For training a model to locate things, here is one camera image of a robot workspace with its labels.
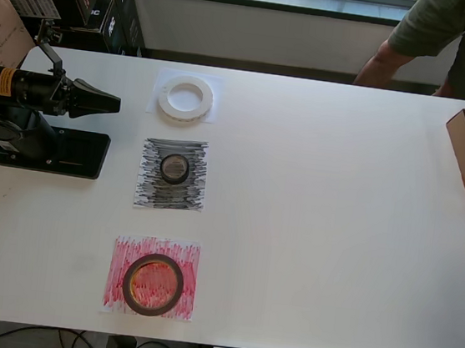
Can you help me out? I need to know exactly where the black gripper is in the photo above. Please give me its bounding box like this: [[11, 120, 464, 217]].
[[24, 70, 124, 125]]

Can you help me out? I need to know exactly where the white tape roll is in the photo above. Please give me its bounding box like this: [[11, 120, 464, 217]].
[[155, 72, 218, 130]]

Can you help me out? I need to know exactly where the black tape roll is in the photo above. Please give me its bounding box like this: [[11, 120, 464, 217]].
[[158, 152, 192, 188]]

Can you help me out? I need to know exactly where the red 3M tape roll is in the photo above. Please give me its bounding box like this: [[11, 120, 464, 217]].
[[119, 250, 188, 320]]

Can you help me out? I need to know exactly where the blank white paper sheet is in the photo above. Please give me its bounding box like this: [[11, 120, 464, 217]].
[[145, 68, 224, 125]]

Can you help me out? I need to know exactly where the dark printed box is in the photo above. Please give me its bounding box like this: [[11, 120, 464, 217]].
[[114, 0, 152, 58]]

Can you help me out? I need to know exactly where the black scribbled paper sheet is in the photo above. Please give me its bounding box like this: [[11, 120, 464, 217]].
[[133, 133, 212, 214]]

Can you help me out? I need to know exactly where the black box white barcode label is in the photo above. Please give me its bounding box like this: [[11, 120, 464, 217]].
[[0, 0, 92, 33]]

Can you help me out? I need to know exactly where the red scribbled paper sheet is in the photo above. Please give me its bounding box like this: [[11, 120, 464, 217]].
[[99, 230, 203, 324]]

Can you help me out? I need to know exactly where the person in dark shirt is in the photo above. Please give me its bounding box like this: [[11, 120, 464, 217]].
[[352, 0, 465, 100]]

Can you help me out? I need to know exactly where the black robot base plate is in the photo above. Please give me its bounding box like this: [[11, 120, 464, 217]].
[[0, 121, 112, 181]]

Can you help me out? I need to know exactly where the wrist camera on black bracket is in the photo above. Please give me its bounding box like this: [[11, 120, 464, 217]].
[[30, 17, 73, 78]]

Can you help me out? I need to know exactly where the black floor cable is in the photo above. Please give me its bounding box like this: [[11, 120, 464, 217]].
[[0, 320, 94, 348]]

